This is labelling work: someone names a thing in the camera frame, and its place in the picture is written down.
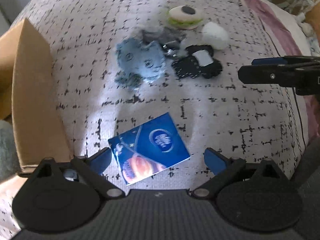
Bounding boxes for printed white blanket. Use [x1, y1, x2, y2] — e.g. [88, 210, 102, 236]
[0, 0, 310, 232]

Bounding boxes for white plush ball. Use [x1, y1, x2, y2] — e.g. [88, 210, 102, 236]
[201, 22, 229, 50]

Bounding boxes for brown cardboard box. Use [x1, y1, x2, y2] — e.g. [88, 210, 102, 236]
[0, 17, 73, 178]

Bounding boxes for blue plush toy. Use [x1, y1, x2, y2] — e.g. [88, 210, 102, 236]
[114, 37, 167, 92]

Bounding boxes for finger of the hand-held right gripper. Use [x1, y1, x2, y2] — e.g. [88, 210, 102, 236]
[237, 64, 320, 87]
[252, 56, 320, 67]

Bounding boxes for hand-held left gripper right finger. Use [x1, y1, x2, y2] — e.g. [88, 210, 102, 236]
[192, 148, 288, 200]

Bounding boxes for blue printed packet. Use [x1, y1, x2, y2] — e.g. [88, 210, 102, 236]
[108, 112, 191, 186]

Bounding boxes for grey plush toy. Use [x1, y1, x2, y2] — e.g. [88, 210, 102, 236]
[139, 26, 187, 58]

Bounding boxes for person's grey pants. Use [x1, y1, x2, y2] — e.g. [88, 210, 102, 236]
[289, 136, 320, 240]

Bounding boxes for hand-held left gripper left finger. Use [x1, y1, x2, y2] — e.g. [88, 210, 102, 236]
[32, 147, 125, 200]

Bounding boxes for green floor mat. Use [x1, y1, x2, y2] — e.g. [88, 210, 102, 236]
[0, 119, 22, 173]

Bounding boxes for black plush car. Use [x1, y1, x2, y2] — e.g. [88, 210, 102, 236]
[171, 44, 223, 79]

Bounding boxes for sandwich plush toy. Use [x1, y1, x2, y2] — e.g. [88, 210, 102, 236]
[167, 5, 203, 30]

